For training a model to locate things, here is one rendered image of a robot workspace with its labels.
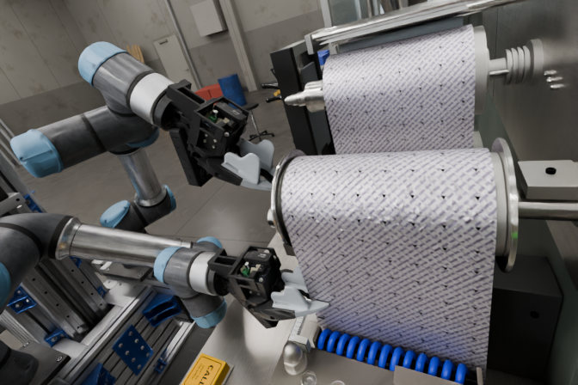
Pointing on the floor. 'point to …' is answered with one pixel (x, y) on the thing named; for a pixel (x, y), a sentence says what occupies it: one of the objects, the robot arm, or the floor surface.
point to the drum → (232, 88)
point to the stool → (255, 122)
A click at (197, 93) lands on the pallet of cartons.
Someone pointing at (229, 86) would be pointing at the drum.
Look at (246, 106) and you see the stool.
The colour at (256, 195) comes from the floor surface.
